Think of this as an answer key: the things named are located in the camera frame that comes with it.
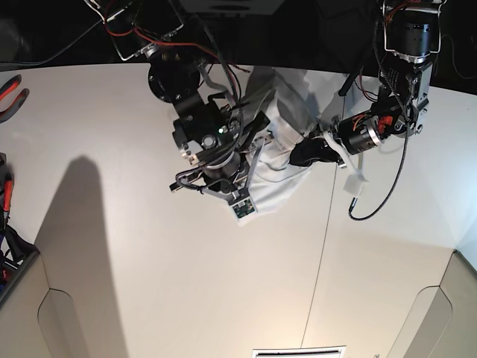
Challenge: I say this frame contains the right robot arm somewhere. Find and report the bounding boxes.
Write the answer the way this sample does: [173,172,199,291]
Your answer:
[86,1,269,202]

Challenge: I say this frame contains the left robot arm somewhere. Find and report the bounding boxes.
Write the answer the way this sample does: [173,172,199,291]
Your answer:
[290,1,444,167]

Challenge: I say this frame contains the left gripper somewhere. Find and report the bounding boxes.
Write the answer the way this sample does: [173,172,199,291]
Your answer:
[289,115,384,167]

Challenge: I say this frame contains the white t-shirt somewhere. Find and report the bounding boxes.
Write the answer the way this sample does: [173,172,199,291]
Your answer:
[230,65,355,229]

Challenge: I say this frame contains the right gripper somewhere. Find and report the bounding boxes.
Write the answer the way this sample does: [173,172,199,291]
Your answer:
[174,151,252,198]

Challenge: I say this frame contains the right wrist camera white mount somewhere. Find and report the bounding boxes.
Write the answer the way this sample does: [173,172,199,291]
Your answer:
[169,128,275,221]

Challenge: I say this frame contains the orange grey pliers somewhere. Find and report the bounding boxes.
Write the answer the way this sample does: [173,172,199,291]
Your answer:
[0,73,31,126]

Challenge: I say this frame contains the white speaker box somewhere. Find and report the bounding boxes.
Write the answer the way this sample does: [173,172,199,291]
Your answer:
[180,0,284,15]

